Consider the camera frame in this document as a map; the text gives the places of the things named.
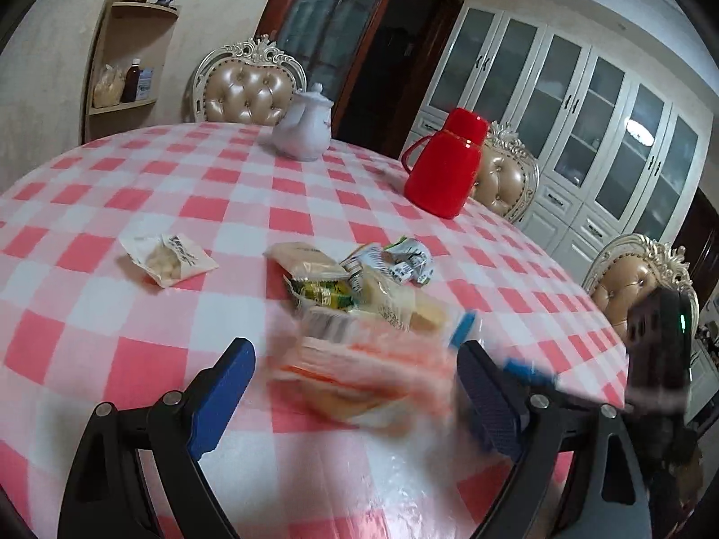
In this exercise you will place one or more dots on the beige tufted chair far left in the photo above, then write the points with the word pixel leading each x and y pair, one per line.
pixel 250 82

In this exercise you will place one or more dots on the beige tufted chair far right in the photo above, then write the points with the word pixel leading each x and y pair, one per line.
pixel 509 175

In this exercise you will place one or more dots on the white glass door cabinet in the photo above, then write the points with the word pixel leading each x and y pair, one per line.
pixel 619 141

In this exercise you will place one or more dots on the orange striped bread package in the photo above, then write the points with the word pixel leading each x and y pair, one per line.
pixel 357 369

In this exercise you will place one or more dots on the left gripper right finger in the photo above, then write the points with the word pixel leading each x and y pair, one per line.
pixel 498 414

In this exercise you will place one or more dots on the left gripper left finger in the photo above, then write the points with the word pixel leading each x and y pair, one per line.
pixel 214 394

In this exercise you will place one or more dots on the red thermos jug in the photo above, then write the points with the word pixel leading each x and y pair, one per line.
pixel 442 167

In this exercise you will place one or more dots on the small white cracker packet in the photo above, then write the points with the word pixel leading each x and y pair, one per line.
pixel 168 259

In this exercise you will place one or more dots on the red white checkered tablecloth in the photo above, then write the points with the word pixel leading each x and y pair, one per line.
pixel 80 324

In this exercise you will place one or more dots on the beige tufted chair right edge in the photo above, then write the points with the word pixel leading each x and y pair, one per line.
pixel 628 269

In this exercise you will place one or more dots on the dark bottle on shelf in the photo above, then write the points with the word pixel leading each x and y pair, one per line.
pixel 131 80

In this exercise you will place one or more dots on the white ceramic teapot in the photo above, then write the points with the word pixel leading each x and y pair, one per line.
pixel 305 131

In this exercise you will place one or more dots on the beige tufted chair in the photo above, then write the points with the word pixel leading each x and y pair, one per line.
pixel 509 175
pixel 250 82

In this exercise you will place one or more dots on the wooden corner shelf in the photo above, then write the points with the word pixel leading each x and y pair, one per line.
pixel 126 32

